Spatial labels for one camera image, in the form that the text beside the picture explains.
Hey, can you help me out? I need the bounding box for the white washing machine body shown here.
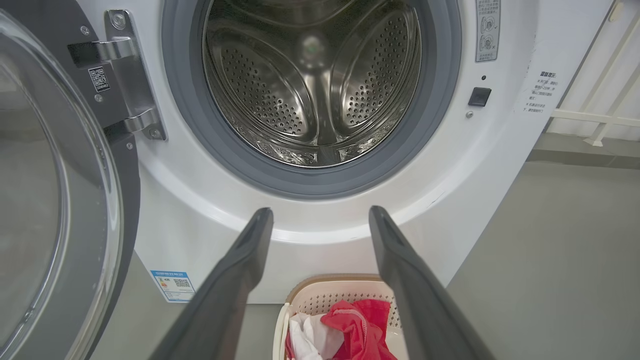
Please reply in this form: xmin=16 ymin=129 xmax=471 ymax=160
xmin=75 ymin=0 xmax=616 ymax=304

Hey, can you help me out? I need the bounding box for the silver metal door hinge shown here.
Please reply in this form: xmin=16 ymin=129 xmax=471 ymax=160
xmin=67 ymin=9 xmax=167 ymax=142

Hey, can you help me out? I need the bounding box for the dark round washing machine door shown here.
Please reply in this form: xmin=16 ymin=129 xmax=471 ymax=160
xmin=0 ymin=0 xmax=142 ymax=360

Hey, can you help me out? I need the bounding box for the printed warning text label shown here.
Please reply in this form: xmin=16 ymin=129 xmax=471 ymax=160
xmin=525 ymin=70 xmax=558 ymax=115

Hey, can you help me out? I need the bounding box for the white metal railing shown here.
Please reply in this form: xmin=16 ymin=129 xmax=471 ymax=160
xmin=550 ymin=0 xmax=640 ymax=147

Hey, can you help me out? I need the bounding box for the red garment with white stripe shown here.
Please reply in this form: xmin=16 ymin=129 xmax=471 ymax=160
xmin=285 ymin=299 xmax=398 ymax=360

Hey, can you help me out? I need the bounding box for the grey rubber door gasket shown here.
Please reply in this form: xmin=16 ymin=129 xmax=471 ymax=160
xmin=161 ymin=0 xmax=462 ymax=201

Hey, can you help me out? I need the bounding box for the steel perforated drum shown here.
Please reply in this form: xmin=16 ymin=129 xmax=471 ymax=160
xmin=202 ymin=0 xmax=423 ymax=168

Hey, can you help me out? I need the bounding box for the QR code door sticker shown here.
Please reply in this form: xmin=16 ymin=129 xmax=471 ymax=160
xmin=88 ymin=66 xmax=111 ymax=93

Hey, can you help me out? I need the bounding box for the grey pictogram sticker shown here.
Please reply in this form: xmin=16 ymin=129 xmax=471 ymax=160
xmin=475 ymin=0 xmax=501 ymax=63

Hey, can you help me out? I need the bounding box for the blue energy label sticker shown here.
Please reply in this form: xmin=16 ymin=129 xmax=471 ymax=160
xmin=150 ymin=270 xmax=196 ymax=303

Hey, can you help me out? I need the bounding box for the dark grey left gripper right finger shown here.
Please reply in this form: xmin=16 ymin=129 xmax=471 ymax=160
xmin=368 ymin=205 xmax=496 ymax=360

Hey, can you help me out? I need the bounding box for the black door latch socket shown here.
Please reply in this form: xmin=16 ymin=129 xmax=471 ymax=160
xmin=468 ymin=87 xmax=492 ymax=107

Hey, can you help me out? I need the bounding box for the cream perforated laundry basket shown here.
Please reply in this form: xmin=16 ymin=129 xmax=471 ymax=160
xmin=272 ymin=274 xmax=411 ymax=360

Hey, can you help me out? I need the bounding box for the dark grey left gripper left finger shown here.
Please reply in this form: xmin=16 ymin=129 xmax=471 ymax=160
xmin=149 ymin=207 xmax=275 ymax=360

